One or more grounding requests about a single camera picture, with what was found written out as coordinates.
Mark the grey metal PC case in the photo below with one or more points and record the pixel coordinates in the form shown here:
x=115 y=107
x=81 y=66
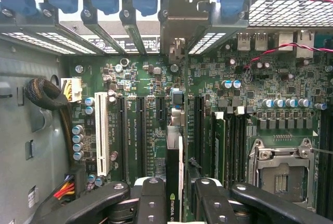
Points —
x=31 y=130

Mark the metal CPU socket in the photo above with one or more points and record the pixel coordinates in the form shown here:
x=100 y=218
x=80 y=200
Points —
x=281 y=179

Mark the metal socket locking lever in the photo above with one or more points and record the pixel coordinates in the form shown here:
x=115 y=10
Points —
x=322 y=151

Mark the white PCI expansion slot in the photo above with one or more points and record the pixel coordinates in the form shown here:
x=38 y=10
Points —
x=101 y=130

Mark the white power connector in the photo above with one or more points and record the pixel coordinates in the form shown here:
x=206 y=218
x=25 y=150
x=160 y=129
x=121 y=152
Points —
x=75 y=88

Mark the long black expansion slot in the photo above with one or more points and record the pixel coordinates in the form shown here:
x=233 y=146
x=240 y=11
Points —
x=199 y=130
x=141 y=130
x=122 y=135

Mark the green motherboard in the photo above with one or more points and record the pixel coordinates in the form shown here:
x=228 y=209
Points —
x=260 y=83

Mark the short black expansion slot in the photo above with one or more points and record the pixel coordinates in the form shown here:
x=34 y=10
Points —
x=160 y=108

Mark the black RAM slot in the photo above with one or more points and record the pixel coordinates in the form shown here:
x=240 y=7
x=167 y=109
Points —
x=243 y=151
x=322 y=169
x=229 y=151

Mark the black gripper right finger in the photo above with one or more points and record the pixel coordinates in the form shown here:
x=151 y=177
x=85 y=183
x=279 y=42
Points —
x=213 y=205

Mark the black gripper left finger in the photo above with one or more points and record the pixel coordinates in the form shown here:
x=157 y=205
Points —
x=152 y=205

